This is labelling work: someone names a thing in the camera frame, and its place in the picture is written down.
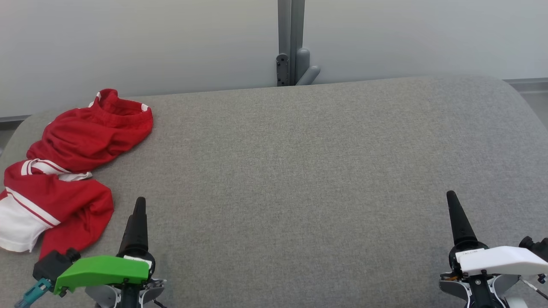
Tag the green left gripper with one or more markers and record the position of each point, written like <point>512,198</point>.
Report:
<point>102,269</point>

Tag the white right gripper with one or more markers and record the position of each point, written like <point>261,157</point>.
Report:
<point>501,260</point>

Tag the red white jersey shirt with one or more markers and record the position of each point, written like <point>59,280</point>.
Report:
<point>64,201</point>

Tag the red shorts white side stripe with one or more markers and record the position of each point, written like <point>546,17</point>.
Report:
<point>98,132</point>

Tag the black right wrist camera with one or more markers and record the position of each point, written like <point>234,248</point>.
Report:
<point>537,247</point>

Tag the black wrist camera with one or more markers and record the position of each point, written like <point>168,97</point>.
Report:
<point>53,264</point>
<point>537,247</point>

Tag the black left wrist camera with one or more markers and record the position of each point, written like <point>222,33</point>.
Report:
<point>53,264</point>

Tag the teal left camera connector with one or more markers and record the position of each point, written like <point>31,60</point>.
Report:
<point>33,293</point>

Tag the grey partition post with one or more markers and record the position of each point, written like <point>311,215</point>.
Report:
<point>291,42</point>

